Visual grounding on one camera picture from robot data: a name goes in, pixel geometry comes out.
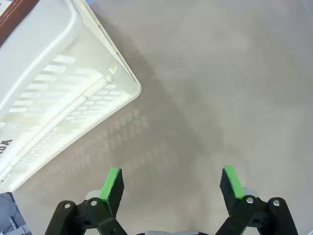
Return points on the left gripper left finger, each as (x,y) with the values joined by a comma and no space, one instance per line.
(110,195)

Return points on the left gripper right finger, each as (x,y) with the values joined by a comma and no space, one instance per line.
(232,193)

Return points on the cream shopping basket brown rim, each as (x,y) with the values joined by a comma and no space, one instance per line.
(36,61)

